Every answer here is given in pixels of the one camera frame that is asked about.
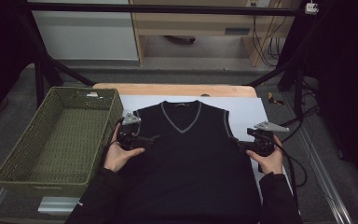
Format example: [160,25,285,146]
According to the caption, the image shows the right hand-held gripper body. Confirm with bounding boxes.
[250,120,291,158]

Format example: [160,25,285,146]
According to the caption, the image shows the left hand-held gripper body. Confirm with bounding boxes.
[117,111,150,152]

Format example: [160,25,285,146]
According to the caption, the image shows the black knit vest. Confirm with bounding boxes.
[117,99,264,224]

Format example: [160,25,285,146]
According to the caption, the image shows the green woven basket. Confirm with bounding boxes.
[0,86,125,200]

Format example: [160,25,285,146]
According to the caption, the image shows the person's right hand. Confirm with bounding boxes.
[246,134,284,175]

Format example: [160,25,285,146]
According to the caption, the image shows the person's left hand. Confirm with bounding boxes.
[103,122,146,173]

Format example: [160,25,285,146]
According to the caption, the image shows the white board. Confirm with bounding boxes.
[37,94,301,217]

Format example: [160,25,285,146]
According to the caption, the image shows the yellow and black tape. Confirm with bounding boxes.
[267,91,285,106]

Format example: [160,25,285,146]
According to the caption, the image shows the white basket label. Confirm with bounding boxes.
[86,91,104,100]

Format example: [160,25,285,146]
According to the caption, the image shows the black curtain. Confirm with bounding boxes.
[304,0,358,197]
[0,0,41,125]

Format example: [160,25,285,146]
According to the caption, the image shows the white cabinet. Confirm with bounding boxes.
[27,0,140,62]

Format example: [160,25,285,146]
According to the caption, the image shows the light wooden desk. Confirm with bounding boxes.
[128,0,303,68]

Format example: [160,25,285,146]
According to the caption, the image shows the left hand-held gripper cable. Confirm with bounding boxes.
[105,117,126,157]

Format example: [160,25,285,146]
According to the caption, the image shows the hand-held gripper cable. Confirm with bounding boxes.
[273,141,301,218]
[105,117,126,157]

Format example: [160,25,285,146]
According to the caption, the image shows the thick black floor cable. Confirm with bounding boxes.
[269,104,321,147]

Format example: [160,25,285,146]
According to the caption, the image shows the right hand-held gripper cable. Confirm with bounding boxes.
[273,141,301,218]

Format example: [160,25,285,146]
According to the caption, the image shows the thin black floor cable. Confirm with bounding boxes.
[279,152,310,189]

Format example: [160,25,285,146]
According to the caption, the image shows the hanging black cables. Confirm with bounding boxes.
[251,13,286,68]

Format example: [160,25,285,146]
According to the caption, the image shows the black metal frame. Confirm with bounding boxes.
[12,0,339,122]

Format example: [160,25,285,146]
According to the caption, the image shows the small white camera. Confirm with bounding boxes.
[304,2,320,16]

